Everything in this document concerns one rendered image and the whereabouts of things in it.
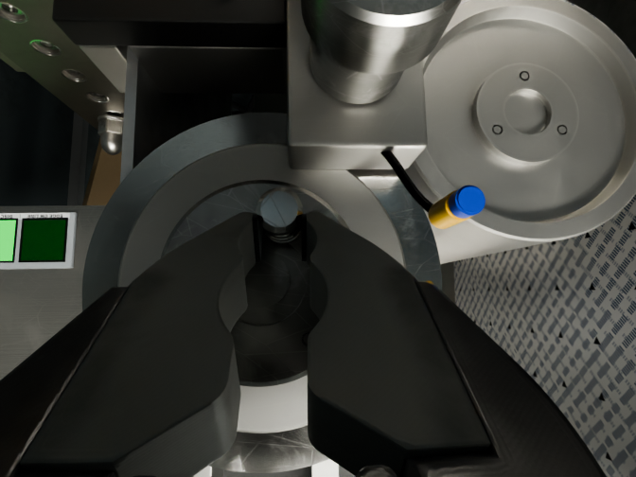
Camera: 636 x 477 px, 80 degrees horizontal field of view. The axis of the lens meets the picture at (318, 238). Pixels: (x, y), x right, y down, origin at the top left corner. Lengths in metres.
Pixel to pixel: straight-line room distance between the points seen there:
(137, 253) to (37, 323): 0.42
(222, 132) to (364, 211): 0.07
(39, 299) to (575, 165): 0.55
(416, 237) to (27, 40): 0.39
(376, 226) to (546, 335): 0.17
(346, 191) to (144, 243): 0.08
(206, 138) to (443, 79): 0.11
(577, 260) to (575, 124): 0.09
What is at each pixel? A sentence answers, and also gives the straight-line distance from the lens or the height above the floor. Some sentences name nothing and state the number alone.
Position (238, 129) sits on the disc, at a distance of 0.18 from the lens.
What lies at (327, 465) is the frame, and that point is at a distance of 0.54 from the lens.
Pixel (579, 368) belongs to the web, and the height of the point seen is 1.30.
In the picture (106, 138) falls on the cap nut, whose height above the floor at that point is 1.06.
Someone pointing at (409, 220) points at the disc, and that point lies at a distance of 0.17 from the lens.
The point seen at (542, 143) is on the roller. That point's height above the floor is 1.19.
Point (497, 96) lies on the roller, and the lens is 0.20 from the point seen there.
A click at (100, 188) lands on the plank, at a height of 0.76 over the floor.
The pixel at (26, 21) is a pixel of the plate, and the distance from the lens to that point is 0.43.
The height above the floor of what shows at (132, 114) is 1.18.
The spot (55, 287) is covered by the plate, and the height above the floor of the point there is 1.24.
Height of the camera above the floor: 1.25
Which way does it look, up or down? 8 degrees down
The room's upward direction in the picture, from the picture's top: 179 degrees clockwise
